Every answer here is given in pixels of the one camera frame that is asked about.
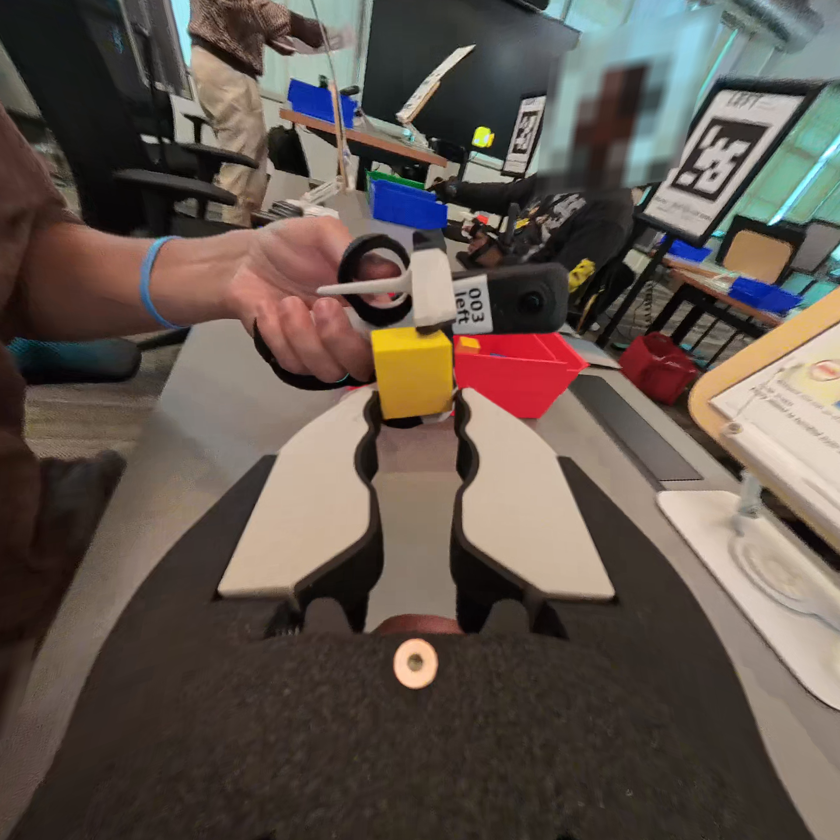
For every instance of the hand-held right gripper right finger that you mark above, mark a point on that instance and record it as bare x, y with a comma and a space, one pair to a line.
532, 512

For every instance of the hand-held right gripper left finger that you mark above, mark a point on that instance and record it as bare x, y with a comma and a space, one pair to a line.
299, 512

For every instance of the red plastic bin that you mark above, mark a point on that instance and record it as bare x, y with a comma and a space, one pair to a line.
519, 374

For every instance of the yellow wooden block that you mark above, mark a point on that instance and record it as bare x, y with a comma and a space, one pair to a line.
411, 374

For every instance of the person's left forearm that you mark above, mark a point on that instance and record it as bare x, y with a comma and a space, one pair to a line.
79, 282

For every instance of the grey desk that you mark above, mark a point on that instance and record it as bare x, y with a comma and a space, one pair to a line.
197, 433

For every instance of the person's left hand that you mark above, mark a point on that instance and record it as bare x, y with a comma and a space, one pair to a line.
289, 282

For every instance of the small blue plastic bin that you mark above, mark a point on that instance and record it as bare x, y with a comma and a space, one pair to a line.
410, 208
315, 103

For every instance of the red bag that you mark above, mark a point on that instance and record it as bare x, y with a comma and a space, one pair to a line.
660, 368

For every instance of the small tag board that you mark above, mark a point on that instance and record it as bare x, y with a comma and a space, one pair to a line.
525, 131

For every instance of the green plastic bin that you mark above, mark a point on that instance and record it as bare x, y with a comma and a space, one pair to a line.
394, 179

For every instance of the white board stand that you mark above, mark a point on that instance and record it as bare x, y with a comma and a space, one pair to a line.
709, 525

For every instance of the wooden table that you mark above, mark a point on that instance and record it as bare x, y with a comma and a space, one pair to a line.
381, 138

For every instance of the black monitor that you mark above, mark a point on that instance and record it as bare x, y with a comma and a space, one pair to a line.
460, 66

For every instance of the large tag board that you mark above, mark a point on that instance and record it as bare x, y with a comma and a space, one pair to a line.
722, 158

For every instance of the person's brown clothing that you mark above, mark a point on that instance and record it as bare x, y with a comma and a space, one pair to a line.
40, 499

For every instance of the blue wristband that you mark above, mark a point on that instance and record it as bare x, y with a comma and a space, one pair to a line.
148, 295

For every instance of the black office chair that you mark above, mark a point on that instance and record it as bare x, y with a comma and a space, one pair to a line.
184, 171

